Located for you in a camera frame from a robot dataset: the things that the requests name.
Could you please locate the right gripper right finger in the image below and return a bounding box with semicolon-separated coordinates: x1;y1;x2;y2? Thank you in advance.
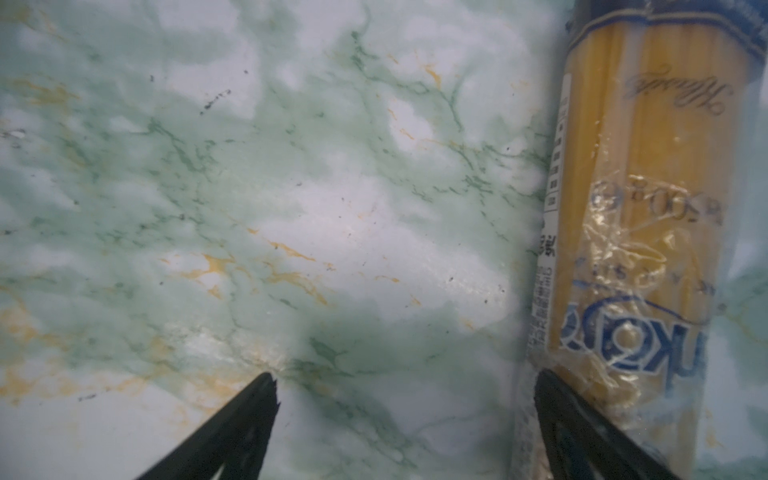
534;369;677;480

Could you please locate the blue Ankara spaghetti bag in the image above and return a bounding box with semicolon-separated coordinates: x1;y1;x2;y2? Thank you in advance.
510;1;767;479

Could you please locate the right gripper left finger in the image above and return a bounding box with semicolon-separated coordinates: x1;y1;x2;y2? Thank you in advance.
140;372;279;480

